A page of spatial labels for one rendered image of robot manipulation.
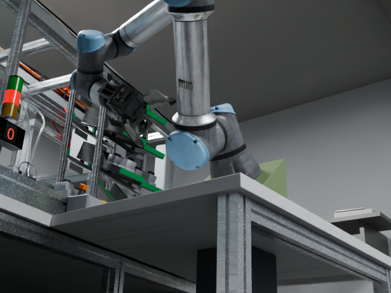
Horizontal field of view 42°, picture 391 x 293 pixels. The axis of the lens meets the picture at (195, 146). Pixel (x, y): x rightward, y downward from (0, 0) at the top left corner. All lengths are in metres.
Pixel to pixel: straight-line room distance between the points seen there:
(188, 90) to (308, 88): 3.54
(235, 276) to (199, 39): 0.59
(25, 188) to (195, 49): 0.55
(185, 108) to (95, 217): 0.36
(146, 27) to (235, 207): 0.70
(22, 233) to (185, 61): 0.55
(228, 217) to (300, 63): 3.51
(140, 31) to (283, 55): 2.89
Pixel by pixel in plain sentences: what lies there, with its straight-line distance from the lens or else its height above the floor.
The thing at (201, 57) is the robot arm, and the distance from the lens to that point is 1.25.
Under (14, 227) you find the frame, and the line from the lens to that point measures 1.22.
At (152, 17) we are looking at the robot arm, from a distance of 1.44.
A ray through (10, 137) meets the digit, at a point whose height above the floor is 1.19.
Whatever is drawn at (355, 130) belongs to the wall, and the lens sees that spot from 4.66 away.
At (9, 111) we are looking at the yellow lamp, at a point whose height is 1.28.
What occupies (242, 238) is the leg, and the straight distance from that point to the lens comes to 0.93.
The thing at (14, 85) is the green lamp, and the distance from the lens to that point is 1.80.
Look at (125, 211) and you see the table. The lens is 1.10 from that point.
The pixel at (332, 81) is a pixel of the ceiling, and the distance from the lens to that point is 4.69.
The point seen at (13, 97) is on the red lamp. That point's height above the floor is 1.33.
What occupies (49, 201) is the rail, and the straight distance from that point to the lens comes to 1.41.
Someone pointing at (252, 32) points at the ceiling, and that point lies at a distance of 4.01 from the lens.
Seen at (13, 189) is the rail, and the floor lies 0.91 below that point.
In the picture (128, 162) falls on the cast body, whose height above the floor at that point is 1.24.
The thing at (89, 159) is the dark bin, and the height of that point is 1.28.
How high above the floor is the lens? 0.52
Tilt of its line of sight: 24 degrees up
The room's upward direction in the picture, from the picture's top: 2 degrees clockwise
